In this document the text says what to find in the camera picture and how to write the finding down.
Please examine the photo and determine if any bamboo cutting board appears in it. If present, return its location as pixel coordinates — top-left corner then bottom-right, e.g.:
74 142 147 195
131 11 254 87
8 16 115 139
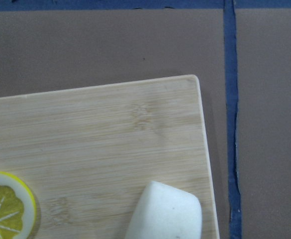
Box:
0 75 219 239

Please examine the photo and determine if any top lemon slice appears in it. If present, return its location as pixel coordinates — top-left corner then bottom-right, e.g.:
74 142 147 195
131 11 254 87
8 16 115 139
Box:
0 171 37 239

